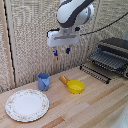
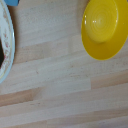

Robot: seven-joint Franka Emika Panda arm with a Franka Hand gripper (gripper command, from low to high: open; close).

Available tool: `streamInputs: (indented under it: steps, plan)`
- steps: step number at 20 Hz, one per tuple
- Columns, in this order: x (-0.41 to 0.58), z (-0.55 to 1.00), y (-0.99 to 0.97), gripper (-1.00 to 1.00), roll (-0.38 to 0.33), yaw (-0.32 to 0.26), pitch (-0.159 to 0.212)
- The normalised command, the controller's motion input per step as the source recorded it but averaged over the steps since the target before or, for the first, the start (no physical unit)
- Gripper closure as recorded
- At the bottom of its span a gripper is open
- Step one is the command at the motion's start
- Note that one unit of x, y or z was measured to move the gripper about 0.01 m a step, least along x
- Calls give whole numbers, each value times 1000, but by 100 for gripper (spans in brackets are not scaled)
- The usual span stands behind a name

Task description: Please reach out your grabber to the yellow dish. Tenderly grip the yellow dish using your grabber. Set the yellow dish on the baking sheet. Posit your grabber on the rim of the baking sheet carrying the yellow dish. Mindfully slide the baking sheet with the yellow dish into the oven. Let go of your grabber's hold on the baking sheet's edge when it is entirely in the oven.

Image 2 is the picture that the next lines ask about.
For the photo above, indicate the yellow dish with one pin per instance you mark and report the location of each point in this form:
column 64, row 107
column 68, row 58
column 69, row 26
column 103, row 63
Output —
column 100, row 23

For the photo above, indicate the white floral plate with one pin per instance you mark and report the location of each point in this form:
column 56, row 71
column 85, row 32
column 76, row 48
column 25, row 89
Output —
column 7, row 50

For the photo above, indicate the blue mug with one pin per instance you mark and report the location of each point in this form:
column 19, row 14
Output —
column 11, row 2

